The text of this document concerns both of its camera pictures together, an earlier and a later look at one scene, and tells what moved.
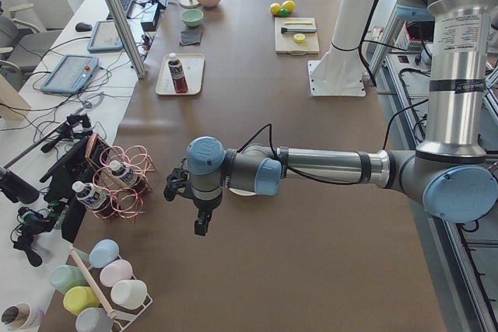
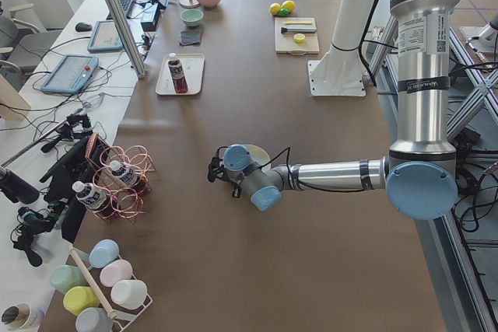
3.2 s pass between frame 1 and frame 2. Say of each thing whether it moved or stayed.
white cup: stayed
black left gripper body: moved
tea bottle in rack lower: stayed
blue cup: stayed
